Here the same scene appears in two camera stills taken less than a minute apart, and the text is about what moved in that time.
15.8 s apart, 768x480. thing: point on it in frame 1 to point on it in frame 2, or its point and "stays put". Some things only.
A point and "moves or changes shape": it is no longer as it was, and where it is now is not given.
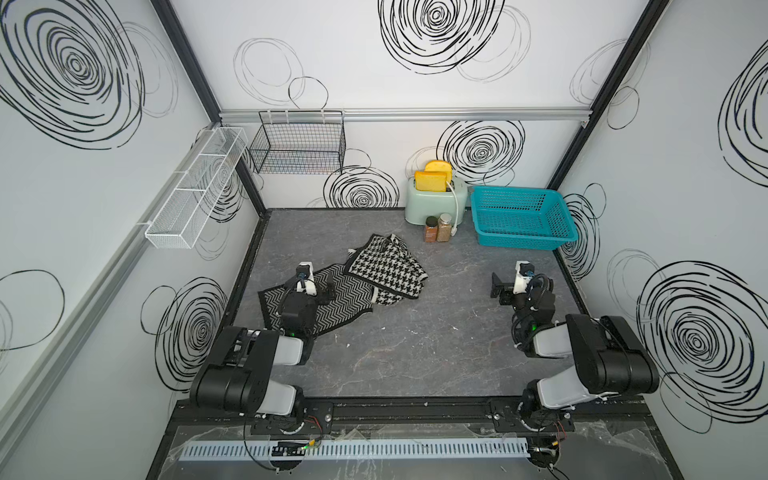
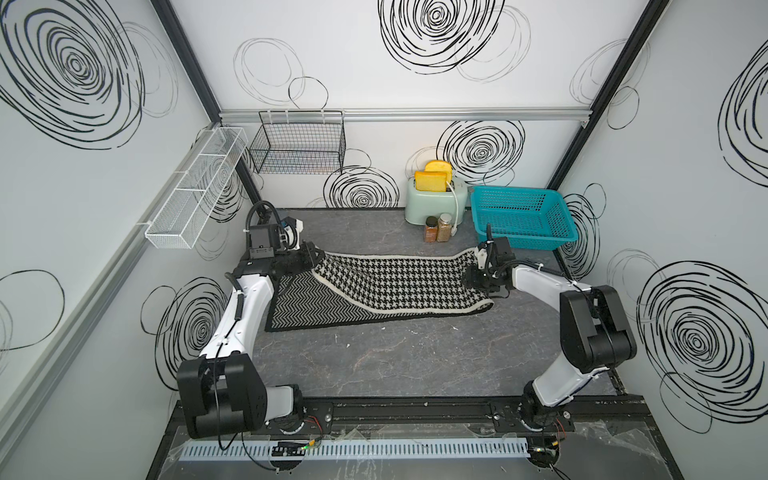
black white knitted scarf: (381, 262) moves or changes shape
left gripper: (289, 295) to (307, 261)
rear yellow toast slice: (440, 167) stays put
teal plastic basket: (521, 216) stays put
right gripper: (497, 285) to (471, 280)
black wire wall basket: (299, 142) stays put
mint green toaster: (418, 205) stays put
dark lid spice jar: (431, 229) stays put
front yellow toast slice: (431, 181) stays put
